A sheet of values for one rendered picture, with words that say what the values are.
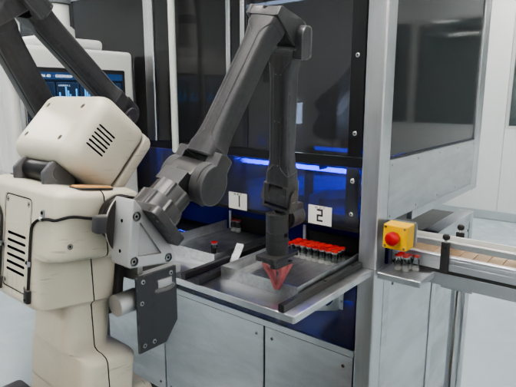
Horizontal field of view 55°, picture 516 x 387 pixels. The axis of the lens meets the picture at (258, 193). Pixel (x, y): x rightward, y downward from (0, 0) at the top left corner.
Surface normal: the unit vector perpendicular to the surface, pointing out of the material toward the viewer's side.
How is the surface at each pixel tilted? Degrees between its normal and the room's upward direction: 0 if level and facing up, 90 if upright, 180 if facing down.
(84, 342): 90
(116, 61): 90
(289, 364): 90
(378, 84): 90
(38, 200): 82
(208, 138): 59
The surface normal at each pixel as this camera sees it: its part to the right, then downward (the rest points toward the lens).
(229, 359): -0.62, 0.15
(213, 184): 0.83, 0.25
